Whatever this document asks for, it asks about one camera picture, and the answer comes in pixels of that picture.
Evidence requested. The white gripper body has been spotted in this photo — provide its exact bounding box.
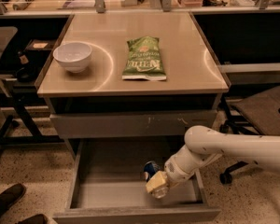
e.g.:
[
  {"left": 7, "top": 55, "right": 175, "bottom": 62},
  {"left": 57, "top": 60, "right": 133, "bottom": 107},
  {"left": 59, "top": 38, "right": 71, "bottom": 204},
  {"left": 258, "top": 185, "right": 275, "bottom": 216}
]
[{"left": 164, "top": 155, "right": 195, "bottom": 186}]

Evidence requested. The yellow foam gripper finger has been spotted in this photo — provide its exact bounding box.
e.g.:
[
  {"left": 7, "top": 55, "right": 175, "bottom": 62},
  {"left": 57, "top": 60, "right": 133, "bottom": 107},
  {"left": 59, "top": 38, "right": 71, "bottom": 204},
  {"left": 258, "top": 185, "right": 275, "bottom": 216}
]
[{"left": 146, "top": 171, "right": 169, "bottom": 194}]

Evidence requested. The blue pepsi can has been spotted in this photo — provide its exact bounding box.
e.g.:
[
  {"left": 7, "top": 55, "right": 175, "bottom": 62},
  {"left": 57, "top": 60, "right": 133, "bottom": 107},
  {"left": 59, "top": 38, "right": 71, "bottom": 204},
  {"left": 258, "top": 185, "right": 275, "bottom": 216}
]
[{"left": 143, "top": 161, "right": 171, "bottom": 200}]

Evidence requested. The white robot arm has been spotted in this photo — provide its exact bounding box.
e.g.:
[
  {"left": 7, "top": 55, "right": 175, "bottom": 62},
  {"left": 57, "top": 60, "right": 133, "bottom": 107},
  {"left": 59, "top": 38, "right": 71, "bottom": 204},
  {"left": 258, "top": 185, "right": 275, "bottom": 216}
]
[{"left": 146, "top": 125, "right": 280, "bottom": 199}]

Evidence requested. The open grey middle drawer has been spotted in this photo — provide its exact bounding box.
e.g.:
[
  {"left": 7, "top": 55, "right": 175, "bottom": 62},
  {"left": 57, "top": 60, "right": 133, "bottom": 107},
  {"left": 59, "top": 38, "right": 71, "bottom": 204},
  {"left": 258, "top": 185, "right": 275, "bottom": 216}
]
[{"left": 53, "top": 136, "right": 220, "bottom": 224}]

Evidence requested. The closed grey top drawer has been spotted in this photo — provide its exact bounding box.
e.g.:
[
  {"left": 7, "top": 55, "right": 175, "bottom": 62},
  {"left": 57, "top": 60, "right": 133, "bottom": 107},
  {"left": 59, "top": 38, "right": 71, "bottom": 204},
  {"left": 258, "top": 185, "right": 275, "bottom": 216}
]
[{"left": 50, "top": 110, "right": 217, "bottom": 139}]

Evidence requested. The grey drawer cabinet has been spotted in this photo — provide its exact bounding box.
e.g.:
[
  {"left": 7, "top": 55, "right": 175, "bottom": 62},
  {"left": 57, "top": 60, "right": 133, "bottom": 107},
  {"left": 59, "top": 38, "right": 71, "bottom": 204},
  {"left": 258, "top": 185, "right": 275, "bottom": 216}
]
[{"left": 34, "top": 10, "right": 231, "bottom": 161}]

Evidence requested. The black office chair right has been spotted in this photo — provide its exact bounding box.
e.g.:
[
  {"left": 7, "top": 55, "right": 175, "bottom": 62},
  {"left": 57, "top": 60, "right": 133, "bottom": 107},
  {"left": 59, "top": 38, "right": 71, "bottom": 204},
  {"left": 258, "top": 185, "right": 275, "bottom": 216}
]
[{"left": 218, "top": 83, "right": 280, "bottom": 186}]

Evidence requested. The green chip bag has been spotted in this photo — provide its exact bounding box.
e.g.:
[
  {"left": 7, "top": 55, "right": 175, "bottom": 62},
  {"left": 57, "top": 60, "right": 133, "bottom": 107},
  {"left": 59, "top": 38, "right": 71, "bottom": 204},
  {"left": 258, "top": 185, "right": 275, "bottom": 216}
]
[{"left": 122, "top": 36, "right": 167, "bottom": 81}]

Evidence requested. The black shoe lower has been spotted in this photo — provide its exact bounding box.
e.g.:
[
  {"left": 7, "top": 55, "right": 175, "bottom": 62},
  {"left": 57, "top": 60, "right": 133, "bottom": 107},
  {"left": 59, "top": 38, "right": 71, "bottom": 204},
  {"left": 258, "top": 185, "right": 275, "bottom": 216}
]
[{"left": 17, "top": 214, "right": 48, "bottom": 224}]

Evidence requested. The black shoe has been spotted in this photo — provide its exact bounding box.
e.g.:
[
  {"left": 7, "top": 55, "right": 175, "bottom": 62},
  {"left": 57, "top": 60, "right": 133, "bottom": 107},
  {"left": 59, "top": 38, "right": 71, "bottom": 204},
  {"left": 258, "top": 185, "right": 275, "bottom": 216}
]
[
  {"left": 0, "top": 183, "right": 26, "bottom": 216},
  {"left": 17, "top": 214, "right": 48, "bottom": 224}
]

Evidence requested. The white bowl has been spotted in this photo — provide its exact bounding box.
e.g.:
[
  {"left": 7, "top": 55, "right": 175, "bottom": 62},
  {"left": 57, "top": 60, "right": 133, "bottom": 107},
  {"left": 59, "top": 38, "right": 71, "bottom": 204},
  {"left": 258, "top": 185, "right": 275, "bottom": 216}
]
[{"left": 53, "top": 42, "right": 92, "bottom": 73}]

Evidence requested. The black shoe upper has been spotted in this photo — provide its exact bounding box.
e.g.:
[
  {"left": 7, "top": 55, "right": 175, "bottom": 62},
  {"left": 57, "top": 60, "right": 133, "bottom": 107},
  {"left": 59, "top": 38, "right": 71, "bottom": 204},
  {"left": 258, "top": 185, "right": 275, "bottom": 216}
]
[{"left": 0, "top": 183, "right": 26, "bottom": 216}]

